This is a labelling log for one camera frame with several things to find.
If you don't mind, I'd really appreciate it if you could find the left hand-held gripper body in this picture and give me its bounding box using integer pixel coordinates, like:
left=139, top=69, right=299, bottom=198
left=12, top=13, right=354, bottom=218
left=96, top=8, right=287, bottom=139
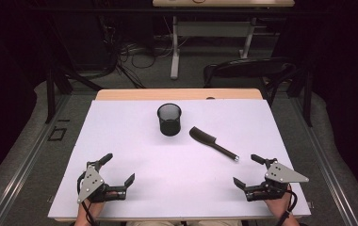
left=76, top=160, right=128, bottom=205

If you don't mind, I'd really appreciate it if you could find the person's right hand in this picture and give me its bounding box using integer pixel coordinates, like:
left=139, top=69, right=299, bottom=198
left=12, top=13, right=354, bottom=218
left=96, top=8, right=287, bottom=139
left=263, top=185, right=294, bottom=219

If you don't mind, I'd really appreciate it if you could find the white table mat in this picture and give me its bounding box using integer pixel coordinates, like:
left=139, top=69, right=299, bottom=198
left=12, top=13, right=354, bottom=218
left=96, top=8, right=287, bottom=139
left=47, top=99, right=312, bottom=219

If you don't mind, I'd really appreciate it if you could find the black comb with handle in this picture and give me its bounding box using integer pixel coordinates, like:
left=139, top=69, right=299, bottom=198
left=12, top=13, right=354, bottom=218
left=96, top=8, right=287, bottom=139
left=188, top=125, right=240, bottom=163

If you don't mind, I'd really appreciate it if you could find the aluminium floor rail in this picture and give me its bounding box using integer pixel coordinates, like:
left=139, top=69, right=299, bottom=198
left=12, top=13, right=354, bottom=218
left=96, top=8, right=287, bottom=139
left=289, top=93, right=358, bottom=226
left=0, top=93, right=72, bottom=226

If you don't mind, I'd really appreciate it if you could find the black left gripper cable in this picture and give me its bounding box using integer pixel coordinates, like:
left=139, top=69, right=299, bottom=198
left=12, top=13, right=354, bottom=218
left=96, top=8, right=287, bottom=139
left=76, top=170, right=99, bottom=226

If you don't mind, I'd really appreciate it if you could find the black horizontal bar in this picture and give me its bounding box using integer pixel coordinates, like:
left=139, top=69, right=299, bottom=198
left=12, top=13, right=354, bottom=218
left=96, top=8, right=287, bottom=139
left=25, top=7, right=326, bottom=17

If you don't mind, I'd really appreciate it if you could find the black mesh pen cup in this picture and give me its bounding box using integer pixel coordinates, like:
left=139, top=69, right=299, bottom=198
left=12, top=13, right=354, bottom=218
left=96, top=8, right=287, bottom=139
left=156, top=103, right=183, bottom=137

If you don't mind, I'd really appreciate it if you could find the tangle of floor cables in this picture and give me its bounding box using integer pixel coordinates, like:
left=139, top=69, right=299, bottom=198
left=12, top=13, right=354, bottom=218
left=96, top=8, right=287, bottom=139
left=98, top=15, right=175, bottom=89

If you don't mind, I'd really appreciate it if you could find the wooden table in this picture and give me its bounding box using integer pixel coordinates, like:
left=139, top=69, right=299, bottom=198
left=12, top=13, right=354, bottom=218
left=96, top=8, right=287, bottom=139
left=54, top=88, right=304, bottom=223

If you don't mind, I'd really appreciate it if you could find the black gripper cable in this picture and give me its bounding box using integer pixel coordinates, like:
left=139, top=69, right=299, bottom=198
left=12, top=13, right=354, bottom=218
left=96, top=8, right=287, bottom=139
left=76, top=170, right=99, bottom=226
left=275, top=187, right=299, bottom=226

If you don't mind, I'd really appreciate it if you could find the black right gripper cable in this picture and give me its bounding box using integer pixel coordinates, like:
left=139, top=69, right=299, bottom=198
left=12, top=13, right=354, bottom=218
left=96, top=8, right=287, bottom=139
left=275, top=187, right=299, bottom=226

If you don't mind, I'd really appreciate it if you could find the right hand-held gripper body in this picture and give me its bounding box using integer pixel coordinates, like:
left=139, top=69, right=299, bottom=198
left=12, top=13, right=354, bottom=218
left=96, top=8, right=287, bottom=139
left=244, top=158, right=310, bottom=202

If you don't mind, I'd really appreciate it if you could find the black metal stand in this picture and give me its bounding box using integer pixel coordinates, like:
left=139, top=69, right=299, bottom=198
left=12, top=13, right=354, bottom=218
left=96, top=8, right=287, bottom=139
left=44, top=67, right=105, bottom=125
left=287, top=62, right=314, bottom=128

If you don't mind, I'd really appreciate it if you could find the person's left hand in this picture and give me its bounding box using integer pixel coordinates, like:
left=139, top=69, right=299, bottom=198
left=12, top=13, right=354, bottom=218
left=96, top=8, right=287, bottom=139
left=78, top=191, right=119, bottom=219

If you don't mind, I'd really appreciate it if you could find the white-framed wooden desk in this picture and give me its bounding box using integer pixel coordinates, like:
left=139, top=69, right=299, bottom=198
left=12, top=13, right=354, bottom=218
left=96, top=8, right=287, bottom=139
left=152, top=0, right=296, bottom=80

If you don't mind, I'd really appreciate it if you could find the black chair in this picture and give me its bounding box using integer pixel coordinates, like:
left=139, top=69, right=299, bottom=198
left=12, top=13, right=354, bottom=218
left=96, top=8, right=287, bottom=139
left=203, top=56, right=298, bottom=107

